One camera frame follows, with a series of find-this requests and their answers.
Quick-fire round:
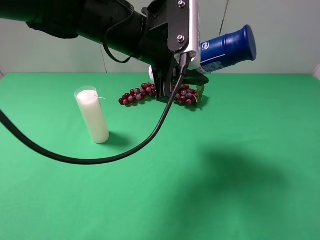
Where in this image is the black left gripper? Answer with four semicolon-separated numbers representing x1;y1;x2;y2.
138;0;209;102

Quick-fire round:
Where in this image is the blue and white bottle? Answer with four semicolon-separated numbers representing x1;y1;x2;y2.
148;24;258;81

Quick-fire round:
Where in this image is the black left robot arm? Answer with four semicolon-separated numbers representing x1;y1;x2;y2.
0;0;209;99

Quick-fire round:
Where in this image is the red artificial grape bunch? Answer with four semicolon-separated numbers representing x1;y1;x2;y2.
118;83;205;106

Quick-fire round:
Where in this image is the white pillar candle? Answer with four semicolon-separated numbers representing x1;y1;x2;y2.
74;86;110;144

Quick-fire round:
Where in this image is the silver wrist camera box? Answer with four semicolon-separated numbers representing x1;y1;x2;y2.
167;0;201;70

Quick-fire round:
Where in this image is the black camera cable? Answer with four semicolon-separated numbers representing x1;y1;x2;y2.
0;52;192;166

